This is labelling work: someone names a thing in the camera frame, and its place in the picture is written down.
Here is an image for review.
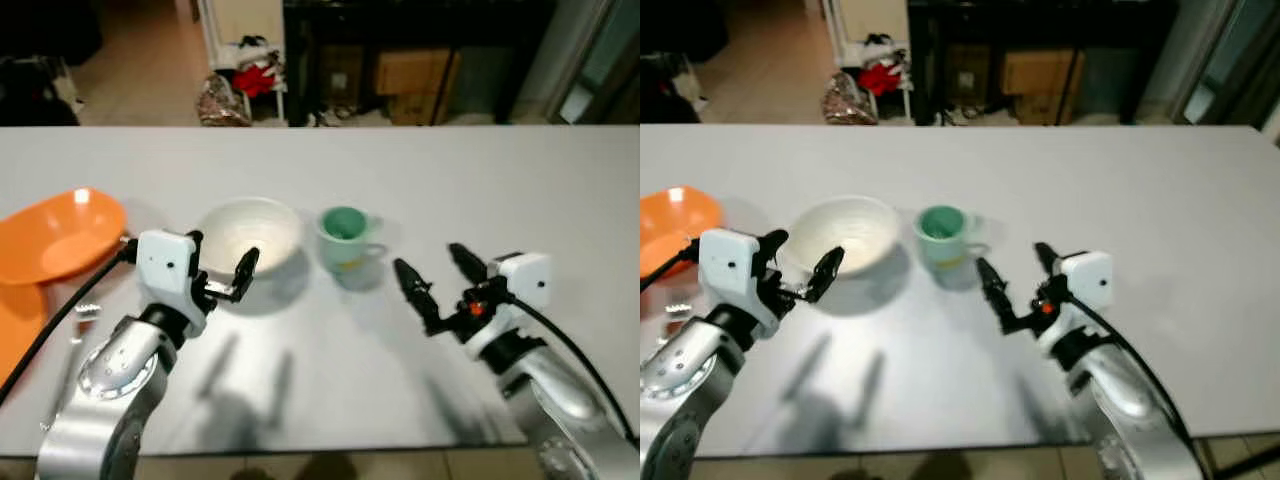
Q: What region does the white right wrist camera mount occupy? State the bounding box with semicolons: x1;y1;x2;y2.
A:
1058;249;1115;312
488;251;554;312

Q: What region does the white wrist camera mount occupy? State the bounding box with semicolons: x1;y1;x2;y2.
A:
488;251;554;312
697;227;765;337
134;229;202;313
1058;249;1115;312

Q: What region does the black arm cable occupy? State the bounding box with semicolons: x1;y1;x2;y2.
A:
640;237;702;294
1080;294;1211;480
0;238;139;406
505;293;641;447

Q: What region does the silver metal fork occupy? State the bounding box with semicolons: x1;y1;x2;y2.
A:
40;302;100;433
660;297;695;347

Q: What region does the light brown cardboard box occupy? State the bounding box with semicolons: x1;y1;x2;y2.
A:
374;49;462;127
1001;49;1087;127

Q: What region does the red cloth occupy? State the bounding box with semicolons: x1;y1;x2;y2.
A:
859;61;907;99
232;61;282;99

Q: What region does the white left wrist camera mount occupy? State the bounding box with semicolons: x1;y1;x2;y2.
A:
697;227;765;337
134;229;202;313

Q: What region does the orange plastic plate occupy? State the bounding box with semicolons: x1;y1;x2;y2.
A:
0;282;49;387

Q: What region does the patterned bag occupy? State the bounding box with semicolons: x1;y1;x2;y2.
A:
821;71;880;127
196;74;254;128

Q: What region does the orange plastic bowl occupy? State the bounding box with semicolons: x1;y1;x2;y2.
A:
640;185;724;282
0;187;130;288

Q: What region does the white ceramic bowl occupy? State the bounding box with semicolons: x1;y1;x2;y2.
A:
194;196;305;284
786;194;902;282

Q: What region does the glass door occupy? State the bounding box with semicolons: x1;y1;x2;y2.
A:
1180;0;1280;133
560;0;641;127

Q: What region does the black desk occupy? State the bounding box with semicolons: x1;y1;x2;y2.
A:
283;0;559;127
907;0;1180;127

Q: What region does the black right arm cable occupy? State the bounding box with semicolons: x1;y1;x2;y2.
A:
1080;294;1211;480
505;293;641;447

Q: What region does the green ceramic mug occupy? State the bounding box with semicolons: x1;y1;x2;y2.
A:
912;204;992;270
315;205;390;275

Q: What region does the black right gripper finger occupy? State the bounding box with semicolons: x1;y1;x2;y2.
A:
1032;241;1068;289
392;257;443;335
446;241;492;291
974;256;1023;335

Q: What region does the white shelf rack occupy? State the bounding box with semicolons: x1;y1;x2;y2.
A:
194;0;292;127
821;0;914;124

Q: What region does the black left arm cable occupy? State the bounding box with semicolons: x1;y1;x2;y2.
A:
0;238;139;406
640;237;702;294

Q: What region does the dark furniture piece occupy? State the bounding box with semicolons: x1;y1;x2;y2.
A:
0;0;104;127
640;0;730;127

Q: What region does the dark brown cardboard box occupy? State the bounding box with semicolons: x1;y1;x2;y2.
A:
319;44;368;110
944;44;992;107

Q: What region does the grey curtain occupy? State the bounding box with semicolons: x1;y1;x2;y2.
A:
509;0;614;127
1134;0;1242;127

